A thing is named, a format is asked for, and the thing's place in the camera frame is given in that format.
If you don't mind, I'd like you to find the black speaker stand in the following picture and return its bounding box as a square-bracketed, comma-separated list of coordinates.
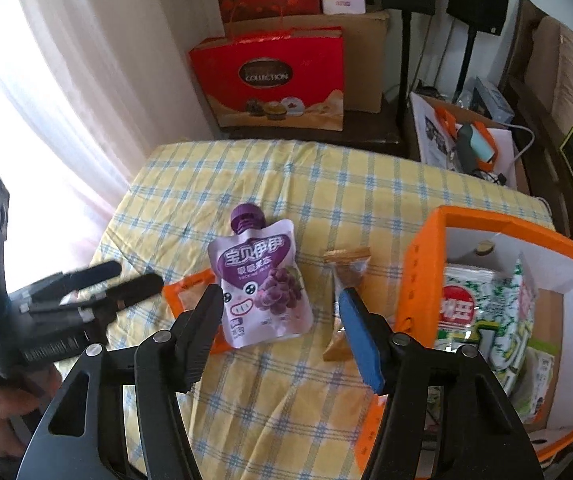
[459, 27, 477, 93]
[397, 10, 413, 126]

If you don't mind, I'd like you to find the yellow plaid tablecloth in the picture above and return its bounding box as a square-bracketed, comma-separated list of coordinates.
[94, 139, 555, 480]

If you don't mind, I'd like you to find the red gift box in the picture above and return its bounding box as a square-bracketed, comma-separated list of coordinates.
[189, 27, 346, 132]

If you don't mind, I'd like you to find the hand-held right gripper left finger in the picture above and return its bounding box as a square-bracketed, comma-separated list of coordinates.
[16, 284, 224, 480]

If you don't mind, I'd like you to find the brown cardboard box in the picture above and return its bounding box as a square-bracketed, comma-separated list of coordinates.
[224, 7, 390, 113]

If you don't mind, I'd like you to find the teal and orange item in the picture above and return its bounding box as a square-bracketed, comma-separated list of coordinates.
[437, 109, 498, 168]

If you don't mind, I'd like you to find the purple jelly pouch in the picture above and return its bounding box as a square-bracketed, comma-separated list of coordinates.
[208, 203, 314, 348]

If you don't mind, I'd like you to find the brown snack packet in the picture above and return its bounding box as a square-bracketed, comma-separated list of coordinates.
[323, 247, 372, 361]

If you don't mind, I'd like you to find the dark wooden bench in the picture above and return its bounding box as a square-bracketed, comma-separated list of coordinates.
[226, 110, 410, 148]

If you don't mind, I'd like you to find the grey blue box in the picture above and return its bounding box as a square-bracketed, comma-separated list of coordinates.
[469, 76, 515, 122]

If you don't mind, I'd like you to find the white curtain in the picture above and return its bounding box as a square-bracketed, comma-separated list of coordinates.
[0, 0, 227, 271]

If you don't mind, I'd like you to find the small orange snack packet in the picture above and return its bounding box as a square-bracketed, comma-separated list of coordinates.
[163, 269, 227, 356]

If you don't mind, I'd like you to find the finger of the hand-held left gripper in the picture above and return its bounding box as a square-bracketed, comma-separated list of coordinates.
[79, 272, 164, 323]
[31, 260, 123, 306]

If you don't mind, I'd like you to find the white cable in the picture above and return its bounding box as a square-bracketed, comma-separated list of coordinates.
[509, 125, 537, 161]

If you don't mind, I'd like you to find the orange cardboard box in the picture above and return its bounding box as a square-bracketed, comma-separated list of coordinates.
[354, 205, 573, 471]

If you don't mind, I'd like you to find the person's left hand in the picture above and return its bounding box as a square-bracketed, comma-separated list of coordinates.
[0, 360, 63, 457]

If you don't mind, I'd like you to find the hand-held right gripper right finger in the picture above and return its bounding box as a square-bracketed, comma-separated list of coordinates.
[337, 287, 545, 480]

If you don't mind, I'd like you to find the white green snack packet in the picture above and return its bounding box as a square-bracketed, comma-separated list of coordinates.
[481, 255, 538, 391]
[509, 340, 557, 413]

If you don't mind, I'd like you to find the brown sofa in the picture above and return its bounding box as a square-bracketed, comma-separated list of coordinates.
[499, 0, 573, 261]

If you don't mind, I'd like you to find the white open box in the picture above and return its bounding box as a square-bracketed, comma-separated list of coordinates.
[409, 91, 532, 191]

